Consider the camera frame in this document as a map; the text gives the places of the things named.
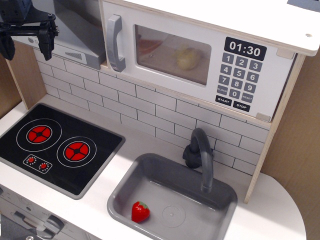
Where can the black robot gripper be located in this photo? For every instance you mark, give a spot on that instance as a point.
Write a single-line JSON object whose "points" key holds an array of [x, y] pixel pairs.
{"points": [[20, 17]]}

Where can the grey microwave door handle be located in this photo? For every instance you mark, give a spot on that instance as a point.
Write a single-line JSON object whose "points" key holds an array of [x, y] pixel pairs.
{"points": [[113, 28]]}

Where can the white toy microwave door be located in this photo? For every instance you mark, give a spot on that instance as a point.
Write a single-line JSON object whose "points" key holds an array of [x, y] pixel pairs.
{"points": [[207, 65]]}

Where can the orange toy food in microwave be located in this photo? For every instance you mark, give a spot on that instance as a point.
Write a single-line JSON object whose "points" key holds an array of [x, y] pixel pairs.
{"points": [[146, 46]]}

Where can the yellow toy food in microwave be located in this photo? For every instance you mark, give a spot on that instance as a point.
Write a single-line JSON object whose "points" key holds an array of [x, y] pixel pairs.
{"points": [[187, 58]]}

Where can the grey range hood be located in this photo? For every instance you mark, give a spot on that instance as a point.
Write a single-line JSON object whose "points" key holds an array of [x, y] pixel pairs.
{"points": [[79, 39]]}

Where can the black toy stovetop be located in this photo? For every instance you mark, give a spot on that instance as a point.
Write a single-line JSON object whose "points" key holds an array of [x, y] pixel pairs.
{"points": [[59, 150]]}

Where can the red toy strawberry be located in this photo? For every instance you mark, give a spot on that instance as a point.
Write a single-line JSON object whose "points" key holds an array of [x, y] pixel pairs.
{"points": [[139, 212]]}

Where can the grey toy faucet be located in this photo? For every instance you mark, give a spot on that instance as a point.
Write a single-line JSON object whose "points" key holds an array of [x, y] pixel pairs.
{"points": [[199, 154]]}

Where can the grey toy sink basin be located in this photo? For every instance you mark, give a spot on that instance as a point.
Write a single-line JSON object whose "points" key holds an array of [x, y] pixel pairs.
{"points": [[179, 210]]}

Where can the grey oven door handle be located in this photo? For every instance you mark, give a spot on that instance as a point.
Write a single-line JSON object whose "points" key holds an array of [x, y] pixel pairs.
{"points": [[45, 229]]}

